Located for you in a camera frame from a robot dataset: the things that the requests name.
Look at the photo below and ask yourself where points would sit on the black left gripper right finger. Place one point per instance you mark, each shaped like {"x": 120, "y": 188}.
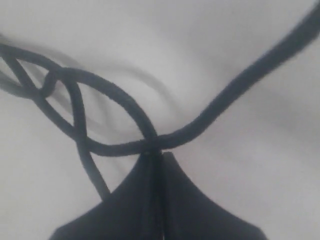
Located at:
{"x": 189, "y": 214}

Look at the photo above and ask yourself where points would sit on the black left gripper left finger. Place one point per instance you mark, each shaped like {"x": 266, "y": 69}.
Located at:
{"x": 133, "y": 211}

